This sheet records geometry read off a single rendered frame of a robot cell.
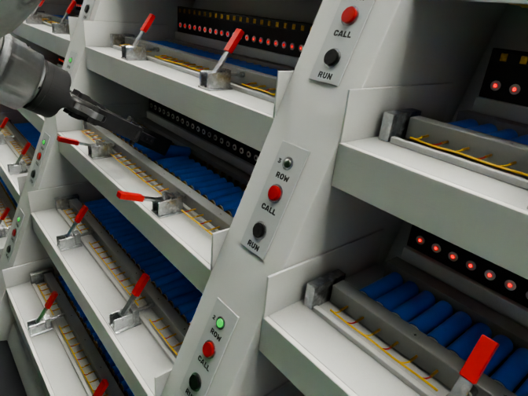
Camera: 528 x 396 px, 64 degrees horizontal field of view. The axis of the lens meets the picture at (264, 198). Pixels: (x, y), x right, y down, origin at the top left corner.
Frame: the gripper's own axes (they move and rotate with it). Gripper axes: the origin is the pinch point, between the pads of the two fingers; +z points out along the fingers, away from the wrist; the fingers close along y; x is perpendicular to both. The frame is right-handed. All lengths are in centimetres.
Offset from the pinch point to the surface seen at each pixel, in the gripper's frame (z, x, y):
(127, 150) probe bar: -0.5, 3.8, 3.9
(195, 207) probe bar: -0.4, 5.0, -20.2
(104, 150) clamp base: -2.1, 6.0, 8.4
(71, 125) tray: -1.9, 6.1, 27.1
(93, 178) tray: -2.7, 11.4, 6.3
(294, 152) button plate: -7.2, -7.2, -38.1
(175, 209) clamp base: -1.8, 6.6, -18.2
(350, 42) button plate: -8.8, -19.0, -39.2
